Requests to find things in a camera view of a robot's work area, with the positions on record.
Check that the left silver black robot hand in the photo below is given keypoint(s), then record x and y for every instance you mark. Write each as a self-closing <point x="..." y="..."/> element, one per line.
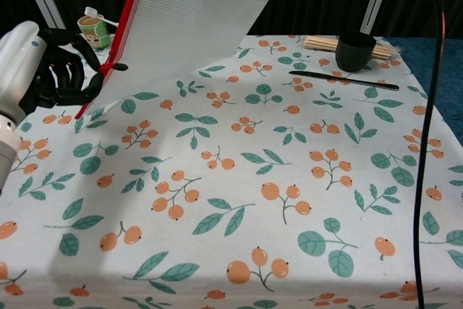
<point x="18" y="70"/>

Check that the white mesh bag red zipper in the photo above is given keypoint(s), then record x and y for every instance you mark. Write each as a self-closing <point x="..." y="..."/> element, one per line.
<point x="188" y="26"/>

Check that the green cartoon paper cup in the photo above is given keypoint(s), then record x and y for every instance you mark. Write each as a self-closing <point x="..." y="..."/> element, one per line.
<point x="94" y="35"/>

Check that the white plastic spoon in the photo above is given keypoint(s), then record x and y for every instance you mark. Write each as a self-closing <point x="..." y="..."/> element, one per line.
<point x="94" y="13"/>

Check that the floral print tablecloth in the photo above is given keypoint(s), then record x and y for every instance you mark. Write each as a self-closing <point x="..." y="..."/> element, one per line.
<point x="253" y="178"/>

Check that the bundle of wooden sticks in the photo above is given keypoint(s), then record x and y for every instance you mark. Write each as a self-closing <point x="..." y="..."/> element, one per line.
<point x="318" y="43"/>

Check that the black table knife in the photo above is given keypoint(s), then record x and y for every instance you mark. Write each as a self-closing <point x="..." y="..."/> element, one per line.
<point x="343" y="80"/>

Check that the black plastic cup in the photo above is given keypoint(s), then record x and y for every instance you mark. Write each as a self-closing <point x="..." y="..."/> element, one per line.
<point x="354" y="54"/>

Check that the blue table cover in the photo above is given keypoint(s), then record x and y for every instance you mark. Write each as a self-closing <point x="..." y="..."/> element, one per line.
<point x="450" y="70"/>

